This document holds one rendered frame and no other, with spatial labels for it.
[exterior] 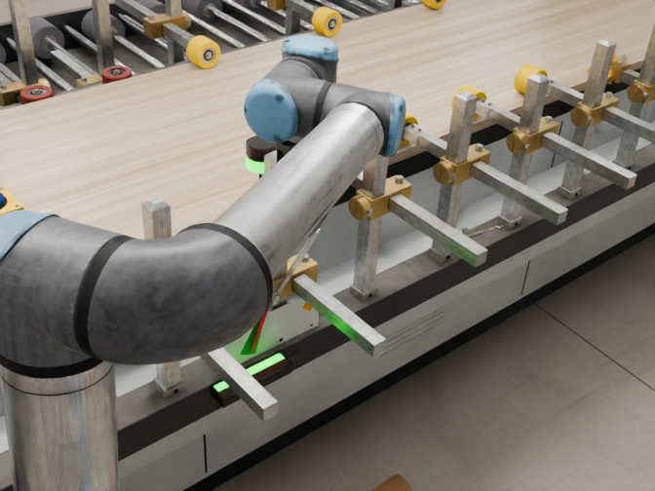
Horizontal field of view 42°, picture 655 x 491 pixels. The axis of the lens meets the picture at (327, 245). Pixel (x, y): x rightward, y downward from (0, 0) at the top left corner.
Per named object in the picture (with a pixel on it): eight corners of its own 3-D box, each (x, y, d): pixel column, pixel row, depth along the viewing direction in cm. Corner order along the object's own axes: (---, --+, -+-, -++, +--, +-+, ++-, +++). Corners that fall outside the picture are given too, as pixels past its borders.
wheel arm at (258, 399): (278, 416, 144) (279, 398, 142) (262, 426, 142) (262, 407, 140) (149, 287, 171) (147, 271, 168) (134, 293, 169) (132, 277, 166)
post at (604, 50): (574, 206, 234) (617, 40, 206) (566, 209, 232) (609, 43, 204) (563, 201, 236) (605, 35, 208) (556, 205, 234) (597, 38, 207)
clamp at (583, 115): (617, 117, 222) (622, 99, 219) (586, 131, 215) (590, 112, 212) (597, 108, 226) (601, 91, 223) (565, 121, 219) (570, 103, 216)
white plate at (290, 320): (319, 325, 182) (321, 289, 176) (216, 376, 168) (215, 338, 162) (317, 324, 182) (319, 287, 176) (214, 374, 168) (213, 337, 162)
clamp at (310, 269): (317, 283, 174) (318, 263, 171) (263, 307, 167) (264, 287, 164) (300, 269, 178) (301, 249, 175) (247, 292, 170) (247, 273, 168)
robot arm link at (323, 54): (270, 45, 131) (293, 24, 139) (269, 118, 138) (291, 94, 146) (327, 56, 129) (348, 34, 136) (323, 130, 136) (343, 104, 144)
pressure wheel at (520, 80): (524, 94, 230) (537, 100, 236) (539, 66, 228) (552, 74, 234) (508, 85, 234) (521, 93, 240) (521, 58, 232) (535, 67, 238)
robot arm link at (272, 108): (311, 97, 119) (340, 65, 129) (236, 82, 122) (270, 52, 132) (308, 156, 125) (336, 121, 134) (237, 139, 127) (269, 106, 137)
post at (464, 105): (447, 273, 208) (478, 94, 180) (438, 278, 206) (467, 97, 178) (438, 266, 210) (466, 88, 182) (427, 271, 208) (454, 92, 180)
